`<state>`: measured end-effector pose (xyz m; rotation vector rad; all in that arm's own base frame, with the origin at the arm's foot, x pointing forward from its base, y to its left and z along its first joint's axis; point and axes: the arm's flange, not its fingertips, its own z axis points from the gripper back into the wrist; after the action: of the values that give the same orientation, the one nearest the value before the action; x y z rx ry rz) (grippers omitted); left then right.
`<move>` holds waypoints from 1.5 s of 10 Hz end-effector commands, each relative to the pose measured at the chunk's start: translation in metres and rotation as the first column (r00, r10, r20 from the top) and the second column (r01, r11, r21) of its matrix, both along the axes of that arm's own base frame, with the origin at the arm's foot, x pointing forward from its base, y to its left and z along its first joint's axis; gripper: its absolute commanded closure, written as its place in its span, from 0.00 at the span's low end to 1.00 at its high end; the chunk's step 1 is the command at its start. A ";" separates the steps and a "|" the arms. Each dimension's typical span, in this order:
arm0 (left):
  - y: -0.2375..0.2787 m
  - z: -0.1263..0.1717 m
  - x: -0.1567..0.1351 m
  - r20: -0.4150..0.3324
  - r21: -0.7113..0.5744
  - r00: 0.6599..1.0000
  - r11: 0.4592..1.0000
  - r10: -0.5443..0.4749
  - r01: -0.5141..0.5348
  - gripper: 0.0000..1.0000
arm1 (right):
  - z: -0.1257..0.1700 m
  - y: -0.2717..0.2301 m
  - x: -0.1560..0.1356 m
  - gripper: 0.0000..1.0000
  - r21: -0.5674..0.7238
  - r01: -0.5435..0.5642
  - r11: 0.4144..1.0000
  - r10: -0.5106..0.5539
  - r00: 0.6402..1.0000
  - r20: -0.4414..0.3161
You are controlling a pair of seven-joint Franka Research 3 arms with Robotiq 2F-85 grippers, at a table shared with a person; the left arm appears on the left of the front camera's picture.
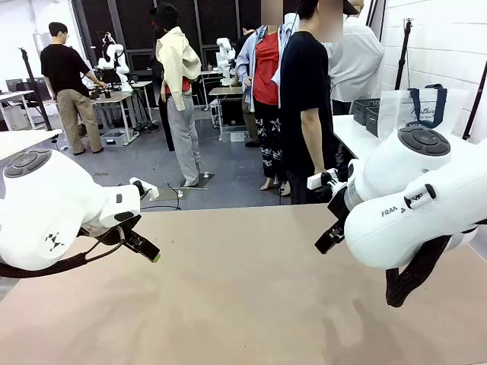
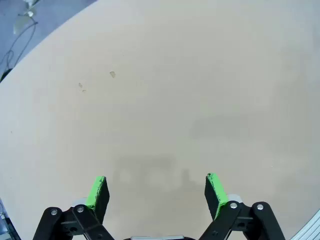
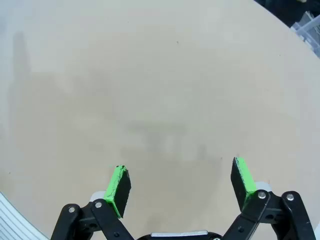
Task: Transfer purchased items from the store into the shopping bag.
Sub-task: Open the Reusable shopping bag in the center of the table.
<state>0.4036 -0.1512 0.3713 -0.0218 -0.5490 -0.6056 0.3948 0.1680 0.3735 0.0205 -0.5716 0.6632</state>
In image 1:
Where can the black slanted pole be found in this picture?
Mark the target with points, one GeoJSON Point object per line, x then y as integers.
{"type": "Point", "coordinates": [475, 99]}

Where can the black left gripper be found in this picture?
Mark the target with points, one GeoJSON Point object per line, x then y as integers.
{"type": "Point", "coordinates": [119, 232]}

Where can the white side table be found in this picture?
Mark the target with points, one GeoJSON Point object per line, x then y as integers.
{"type": "Point", "coordinates": [350, 133]}

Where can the wood-top background table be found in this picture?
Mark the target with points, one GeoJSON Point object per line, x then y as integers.
{"type": "Point", "coordinates": [118, 97]}
{"type": "Point", "coordinates": [226, 91]}

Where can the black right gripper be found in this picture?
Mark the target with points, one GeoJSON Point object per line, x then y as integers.
{"type": "Point", "coordinates": [339, 205]}

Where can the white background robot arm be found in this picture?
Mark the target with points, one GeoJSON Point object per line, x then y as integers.
{"type": "Point", "coordinates": [224, 49]}
{"type": "Point", "coordinates": [114, 51]}

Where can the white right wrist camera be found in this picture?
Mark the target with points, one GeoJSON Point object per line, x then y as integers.
{"type": "Point", "coordinates": [315, 181]}

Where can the clear storage bin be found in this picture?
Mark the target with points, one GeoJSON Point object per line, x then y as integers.
{"type": "Point", "coordinates": [237, 134]}

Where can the metal floor plate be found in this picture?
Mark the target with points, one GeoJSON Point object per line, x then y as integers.
{"type": "Point", "coordinates": [167, 193]}

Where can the mannequin with beige jacket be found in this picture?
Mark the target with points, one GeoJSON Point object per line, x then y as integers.
{"type": "Point", "coordinates": [179, 76]}

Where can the person in khaki trousers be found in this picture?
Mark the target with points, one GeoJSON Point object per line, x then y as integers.
{"type": "Point", "coordinates": [64, 76]}

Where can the black tripod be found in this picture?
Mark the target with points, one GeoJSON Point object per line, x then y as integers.
{"type": "Point", "coordinates": [403, 57]}
{"type": "Point", "coordinates": [36, 91]}

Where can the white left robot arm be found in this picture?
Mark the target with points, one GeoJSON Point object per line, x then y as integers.
{"type": "Point", "coordinates": [45, 197]}

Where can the grey storage bin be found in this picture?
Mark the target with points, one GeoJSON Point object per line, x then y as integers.
{"type": "Point", "coordinates": [116, 137]}

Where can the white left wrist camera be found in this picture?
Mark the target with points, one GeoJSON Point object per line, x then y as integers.
{"type": "Point", "coordinates": [146, 188]}

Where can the person in white shirt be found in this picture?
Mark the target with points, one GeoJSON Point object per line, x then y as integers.
{"type": "Point", "coordinates": [357, 61]}

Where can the grey panel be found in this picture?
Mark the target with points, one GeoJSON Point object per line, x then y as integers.
{"type": "Point", "coordinates": [41, 43]}

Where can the person in black t-shirt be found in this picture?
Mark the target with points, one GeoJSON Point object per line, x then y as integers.
{"type": "Point", "coordinates": [304, 76]}

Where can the person's right forearm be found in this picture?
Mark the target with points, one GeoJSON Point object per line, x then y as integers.
{"type": "Point", "coordinates": [312, 140]}

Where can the white desk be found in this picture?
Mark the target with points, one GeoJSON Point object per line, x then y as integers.
{"type": "Point", "coordinates": [23, 138]}

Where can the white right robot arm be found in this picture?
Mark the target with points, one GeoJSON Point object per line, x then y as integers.
{"type": "Point", "coordinates": [418, 205]}

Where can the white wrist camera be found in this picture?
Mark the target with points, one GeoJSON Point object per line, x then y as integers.
{"type": "Point", "coordinates": [315, 181]}
{"type": "Point", "coordinates": [146, 188]}

